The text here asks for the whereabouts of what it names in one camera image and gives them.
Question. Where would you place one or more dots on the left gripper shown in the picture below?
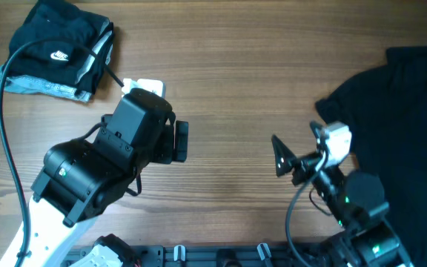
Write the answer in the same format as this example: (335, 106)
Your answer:
(165, 153)

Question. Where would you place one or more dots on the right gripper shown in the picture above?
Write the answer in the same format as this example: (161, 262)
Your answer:
(300, 167)

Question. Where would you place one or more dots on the black t-shirt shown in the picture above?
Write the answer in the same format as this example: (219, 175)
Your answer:
(59, 24)

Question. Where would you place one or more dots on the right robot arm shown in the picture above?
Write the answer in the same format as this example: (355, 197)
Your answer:
(356, 201)

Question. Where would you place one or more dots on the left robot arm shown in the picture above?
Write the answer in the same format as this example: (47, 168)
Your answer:
(80, 179)

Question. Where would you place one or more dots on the folded black clothes stack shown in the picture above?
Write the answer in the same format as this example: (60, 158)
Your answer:
(89, 83)

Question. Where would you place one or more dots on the pile of black shirts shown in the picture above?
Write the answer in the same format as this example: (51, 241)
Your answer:
(386, 111)

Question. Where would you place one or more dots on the right white rail clip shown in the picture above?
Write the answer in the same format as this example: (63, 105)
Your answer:
(264, 252)

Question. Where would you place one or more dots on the white rail clip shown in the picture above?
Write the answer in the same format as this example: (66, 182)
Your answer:
(264, 252)
(179, 253)

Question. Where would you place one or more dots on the left white rail clip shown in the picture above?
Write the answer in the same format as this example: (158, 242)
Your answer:
(179, 253)

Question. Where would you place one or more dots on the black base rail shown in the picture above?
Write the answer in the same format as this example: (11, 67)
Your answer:
(247, 255)

